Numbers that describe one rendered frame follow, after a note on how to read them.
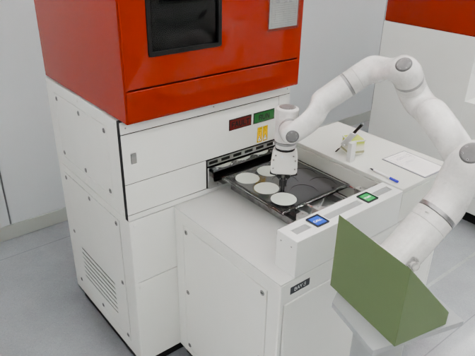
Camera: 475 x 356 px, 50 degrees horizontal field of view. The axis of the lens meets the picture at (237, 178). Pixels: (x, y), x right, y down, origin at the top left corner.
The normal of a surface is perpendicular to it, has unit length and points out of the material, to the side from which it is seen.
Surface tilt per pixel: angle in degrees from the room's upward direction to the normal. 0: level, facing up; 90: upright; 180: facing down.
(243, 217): 0
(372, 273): 90
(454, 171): 80
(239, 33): 90
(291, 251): 90
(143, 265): 90
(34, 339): 0
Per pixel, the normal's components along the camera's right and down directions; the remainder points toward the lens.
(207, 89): 0.63, 0.37
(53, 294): 0.02, -0.89
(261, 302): -0.78, 0.28
